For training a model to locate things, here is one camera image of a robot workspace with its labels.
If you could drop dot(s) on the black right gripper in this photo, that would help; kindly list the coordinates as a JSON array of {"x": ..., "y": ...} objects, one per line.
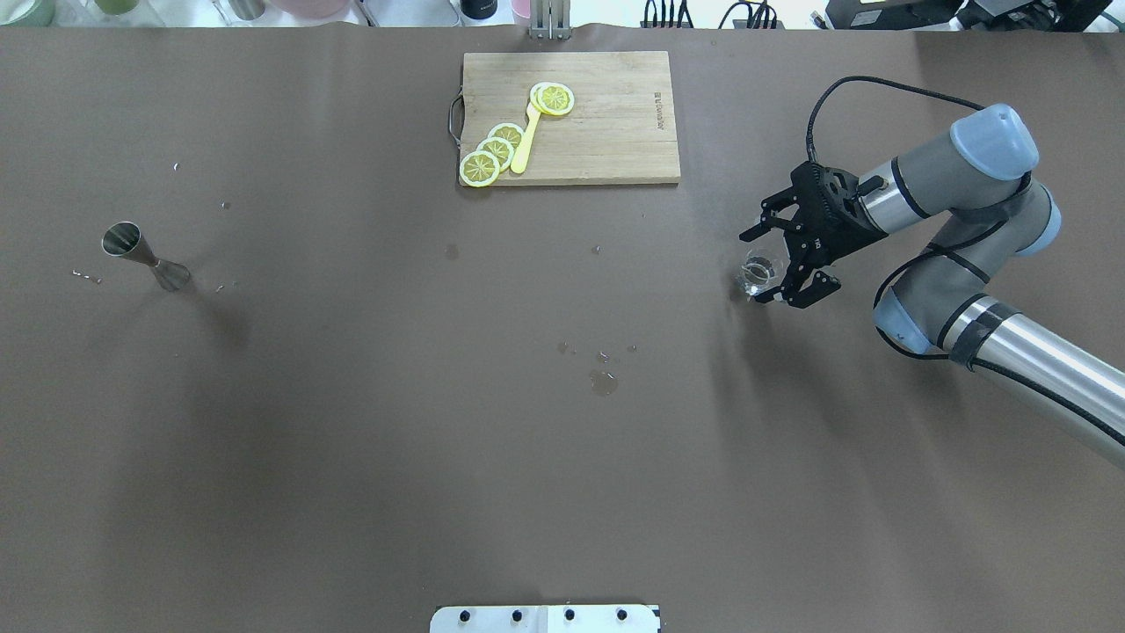
[{"x": 836, "y": 235}]

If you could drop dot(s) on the small clear glass cup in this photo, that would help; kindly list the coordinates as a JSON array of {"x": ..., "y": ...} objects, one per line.
[{"x": 760, "y": 274}]

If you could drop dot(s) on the steel jigger measuring cup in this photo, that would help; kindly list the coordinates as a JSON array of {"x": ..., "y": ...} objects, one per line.
[{"x": 124, "y": 240}]

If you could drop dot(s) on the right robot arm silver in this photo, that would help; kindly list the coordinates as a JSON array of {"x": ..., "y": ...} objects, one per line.
[{"x": 936, "y": 306}]

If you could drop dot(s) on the pink cup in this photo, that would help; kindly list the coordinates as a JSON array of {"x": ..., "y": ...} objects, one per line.
[{"x": 521, "y": 11}]

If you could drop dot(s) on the bamboo cutting board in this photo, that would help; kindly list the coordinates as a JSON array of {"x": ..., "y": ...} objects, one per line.
[{"x": 621, "y": 131}]

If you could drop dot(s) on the lemon slice front large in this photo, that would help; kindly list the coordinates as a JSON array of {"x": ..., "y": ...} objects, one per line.
[{"x": 553, "y": 99}]

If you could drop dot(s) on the lemon slice top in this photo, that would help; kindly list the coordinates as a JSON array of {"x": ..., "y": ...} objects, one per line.
[{"x": 480, "y": 168}]

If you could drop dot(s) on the black thermos bottle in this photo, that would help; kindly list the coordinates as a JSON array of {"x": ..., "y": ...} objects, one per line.
[{"x": 478, "y": 10}]

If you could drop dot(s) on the aluminium frame post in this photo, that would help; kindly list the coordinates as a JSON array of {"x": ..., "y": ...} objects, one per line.
[{"x": 550, "y": 20}]

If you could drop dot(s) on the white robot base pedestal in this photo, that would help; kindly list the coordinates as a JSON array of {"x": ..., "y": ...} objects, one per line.
[{"x": 548, "y": 618}]

